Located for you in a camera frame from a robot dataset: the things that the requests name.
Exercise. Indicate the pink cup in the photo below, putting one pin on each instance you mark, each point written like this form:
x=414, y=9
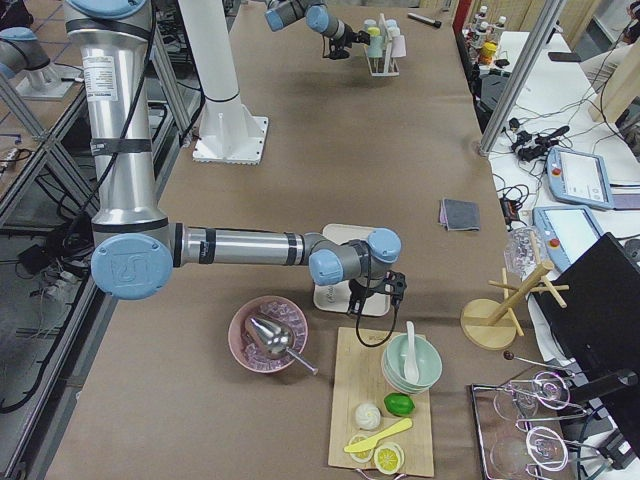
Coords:
x=398, y=47

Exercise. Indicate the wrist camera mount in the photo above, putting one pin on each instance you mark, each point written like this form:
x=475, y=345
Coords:
x=394, y=285

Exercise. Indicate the upper blue teach pendant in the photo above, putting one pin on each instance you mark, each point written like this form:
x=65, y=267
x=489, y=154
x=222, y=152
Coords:
x=578, y=178

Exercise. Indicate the white ceramic spoon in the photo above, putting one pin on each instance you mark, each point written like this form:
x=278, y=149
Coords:
x=410, y=368

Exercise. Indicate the wire glass rack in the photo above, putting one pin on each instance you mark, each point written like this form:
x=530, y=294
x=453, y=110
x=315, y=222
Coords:
x=554, y=423

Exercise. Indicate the blue teach pendant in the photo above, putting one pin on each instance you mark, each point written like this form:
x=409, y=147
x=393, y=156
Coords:
x=567, y=232
x=578, y=178

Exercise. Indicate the lower blue teach pendant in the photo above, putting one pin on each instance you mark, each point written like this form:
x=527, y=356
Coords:
x=567, y=232

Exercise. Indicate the metal ice scoop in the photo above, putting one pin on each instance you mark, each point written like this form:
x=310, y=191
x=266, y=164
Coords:
x=275, y=339

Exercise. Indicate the pale blue cup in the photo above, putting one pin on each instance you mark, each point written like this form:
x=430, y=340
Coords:
x=367, y=23

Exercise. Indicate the green cup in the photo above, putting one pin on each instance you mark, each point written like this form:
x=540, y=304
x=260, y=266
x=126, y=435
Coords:
x=375, y=47

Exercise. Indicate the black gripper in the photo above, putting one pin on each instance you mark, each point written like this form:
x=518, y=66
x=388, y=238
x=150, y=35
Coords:
x=346, y=35
x=360, y=291

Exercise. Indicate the black monitor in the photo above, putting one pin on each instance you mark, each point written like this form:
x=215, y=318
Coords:
x=599, y=327

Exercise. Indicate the black marker tube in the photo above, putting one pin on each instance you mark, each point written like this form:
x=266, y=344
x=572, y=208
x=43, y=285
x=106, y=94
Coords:
x=425, y=20

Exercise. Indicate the white camera post base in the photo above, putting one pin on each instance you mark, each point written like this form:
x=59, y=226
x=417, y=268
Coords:
x=227, y=132

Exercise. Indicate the wooden mug tree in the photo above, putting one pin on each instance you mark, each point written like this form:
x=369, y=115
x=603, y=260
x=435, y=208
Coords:
x=494, y=326

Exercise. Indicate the white cup rack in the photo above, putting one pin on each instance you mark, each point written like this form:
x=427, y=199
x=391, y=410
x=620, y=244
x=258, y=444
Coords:
x=385, y=66

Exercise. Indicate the green lime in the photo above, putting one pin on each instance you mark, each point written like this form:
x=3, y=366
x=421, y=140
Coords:
x=399, y=404

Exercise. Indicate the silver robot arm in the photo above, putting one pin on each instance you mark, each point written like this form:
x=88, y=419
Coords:
x=281, y=14
x=136, y=246

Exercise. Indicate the yellow plastic knife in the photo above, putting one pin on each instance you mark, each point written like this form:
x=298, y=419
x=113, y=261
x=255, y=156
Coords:
x=370, y=442

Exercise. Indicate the wooden cutting board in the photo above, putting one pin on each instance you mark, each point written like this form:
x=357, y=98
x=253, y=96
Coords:
x=358, y=379

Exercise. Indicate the grey folded cloth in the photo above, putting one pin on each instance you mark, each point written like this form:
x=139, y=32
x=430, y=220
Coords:
x=458, y=215

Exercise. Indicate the cream white cup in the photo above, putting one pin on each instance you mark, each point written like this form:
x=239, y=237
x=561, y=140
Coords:
x=394, y=33

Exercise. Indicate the aluminium frame post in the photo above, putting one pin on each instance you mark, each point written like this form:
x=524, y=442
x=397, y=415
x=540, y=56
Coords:
x=526, y=61

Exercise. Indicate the pink bowl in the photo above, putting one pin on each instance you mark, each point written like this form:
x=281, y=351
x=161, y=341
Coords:
x=243, y=347

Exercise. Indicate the cream rabbit tray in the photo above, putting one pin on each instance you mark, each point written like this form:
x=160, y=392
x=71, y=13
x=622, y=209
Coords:
x=335, y=298

